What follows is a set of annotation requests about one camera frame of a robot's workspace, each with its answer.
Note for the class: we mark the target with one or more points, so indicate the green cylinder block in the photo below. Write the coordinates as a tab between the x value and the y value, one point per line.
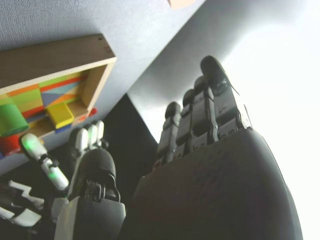
10	120

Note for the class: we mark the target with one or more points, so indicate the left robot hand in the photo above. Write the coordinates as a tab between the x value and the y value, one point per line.
212	195

